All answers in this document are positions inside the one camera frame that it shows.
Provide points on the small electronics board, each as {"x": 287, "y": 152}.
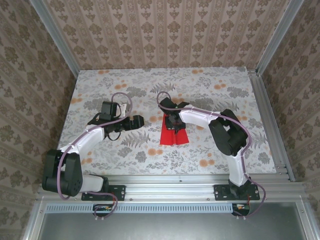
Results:
{"x": 102, "y": 208}
{"x": 241, "y": 208}

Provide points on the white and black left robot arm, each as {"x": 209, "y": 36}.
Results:
{"x": 90, "y": 140}

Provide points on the aluminium base beam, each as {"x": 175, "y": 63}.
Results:
{"x": 162, "y": 185}

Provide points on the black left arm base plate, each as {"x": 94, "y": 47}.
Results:
{"x": 117, "y": 192}

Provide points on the floral patterned table cover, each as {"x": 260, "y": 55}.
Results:
{"x": 200, "y": 82}

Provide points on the grey metal panel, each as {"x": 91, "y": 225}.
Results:
{"x": 162, "y": 227}

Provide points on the aluminium frame post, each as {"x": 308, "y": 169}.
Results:
{"x": 55, "y": 37}
{"x": 277, "y": 37}

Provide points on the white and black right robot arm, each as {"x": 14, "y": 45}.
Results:
{"x": 197, "y": 117}

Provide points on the aluminium side rail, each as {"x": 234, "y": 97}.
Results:
{"x": 272, "y": 125}

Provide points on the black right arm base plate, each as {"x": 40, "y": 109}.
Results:
{"x": 221, "y": 192}

